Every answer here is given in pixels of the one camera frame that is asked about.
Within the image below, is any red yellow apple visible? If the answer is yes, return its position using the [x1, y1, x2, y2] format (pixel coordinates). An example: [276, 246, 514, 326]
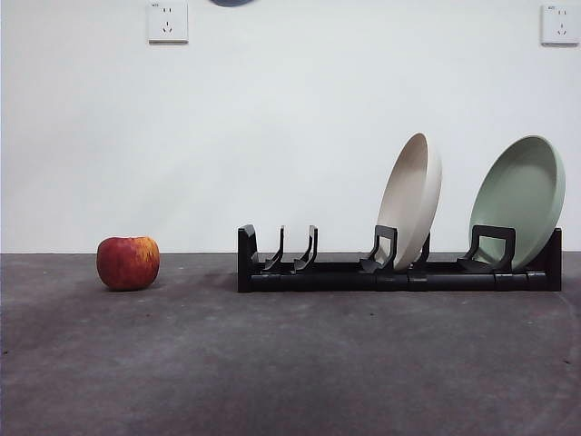
[95, 235, 161, 292]

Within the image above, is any black plate rack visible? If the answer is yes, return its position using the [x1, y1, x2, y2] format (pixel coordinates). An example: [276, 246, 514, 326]
[237, 223, 563, 293]

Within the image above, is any beige plate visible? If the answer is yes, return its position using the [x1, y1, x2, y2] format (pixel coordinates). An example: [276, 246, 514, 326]
[376, 132, 444, 273]

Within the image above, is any green plate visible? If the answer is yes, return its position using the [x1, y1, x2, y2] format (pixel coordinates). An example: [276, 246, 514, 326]
[468, 134, 567, 272]

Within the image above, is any white wall socket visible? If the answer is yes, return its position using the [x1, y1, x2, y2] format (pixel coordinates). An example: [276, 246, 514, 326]
[539, 4, 581, 47]
[147, 1, 190, 45]

